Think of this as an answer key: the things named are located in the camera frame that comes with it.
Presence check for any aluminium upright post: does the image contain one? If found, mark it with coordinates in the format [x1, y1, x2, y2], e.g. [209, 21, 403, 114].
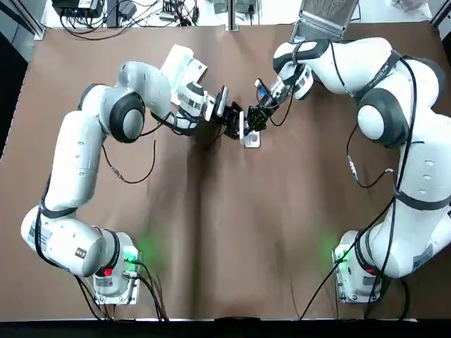
[227, 0, 241, 32]

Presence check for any aluminium first aid case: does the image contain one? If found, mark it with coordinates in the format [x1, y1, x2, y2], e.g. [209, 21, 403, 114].
[291, 0, 360, 40]

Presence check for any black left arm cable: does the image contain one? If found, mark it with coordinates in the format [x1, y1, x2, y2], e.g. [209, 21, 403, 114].
[101, 111, 198, 184]

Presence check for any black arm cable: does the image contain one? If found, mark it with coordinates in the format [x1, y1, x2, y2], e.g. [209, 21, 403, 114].
[101, 111, 198, 184]
[346, 121, 395, 189]

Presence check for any blue white mask packet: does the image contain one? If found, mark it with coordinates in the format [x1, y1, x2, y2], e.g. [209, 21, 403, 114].
[160, 44, 195, 86]

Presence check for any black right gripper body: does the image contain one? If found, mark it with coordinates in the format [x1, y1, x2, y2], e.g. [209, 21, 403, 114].
[259, 92, 281, 115]

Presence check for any black network switch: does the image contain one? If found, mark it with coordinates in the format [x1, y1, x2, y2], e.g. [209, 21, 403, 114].
[51, 0, 104, 18]

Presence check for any small white medicine box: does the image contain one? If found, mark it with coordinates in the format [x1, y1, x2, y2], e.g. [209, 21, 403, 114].
[238, 111, 262, 149]

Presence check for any aluminium frame rail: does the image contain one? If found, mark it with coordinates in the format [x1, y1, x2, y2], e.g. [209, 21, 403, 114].
[0, 0, 47, 40]

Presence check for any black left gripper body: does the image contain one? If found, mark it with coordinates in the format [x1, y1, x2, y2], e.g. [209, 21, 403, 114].
[221, 104, 237, 127]

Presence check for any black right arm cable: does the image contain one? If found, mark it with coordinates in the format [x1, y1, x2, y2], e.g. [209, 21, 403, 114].
[346, 121, 395, 189]

